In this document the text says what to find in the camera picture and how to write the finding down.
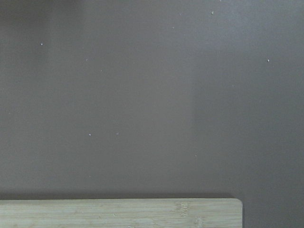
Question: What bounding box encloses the wooden cutting board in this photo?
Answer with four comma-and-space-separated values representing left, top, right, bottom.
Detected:
0, 198, 243, 228

